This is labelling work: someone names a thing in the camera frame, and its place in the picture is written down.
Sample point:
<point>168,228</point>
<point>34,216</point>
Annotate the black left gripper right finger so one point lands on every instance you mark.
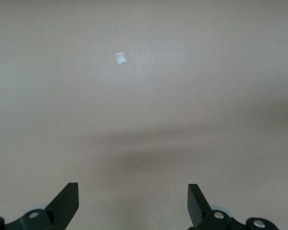
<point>198,206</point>

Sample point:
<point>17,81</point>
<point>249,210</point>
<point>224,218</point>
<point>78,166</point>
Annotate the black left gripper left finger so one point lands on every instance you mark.
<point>62,206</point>

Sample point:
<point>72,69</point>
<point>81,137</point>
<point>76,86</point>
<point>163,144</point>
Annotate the brown table cover sheet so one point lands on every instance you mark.
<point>182,95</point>

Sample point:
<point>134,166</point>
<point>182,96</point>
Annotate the small clear tape piece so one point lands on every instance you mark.
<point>121,58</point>

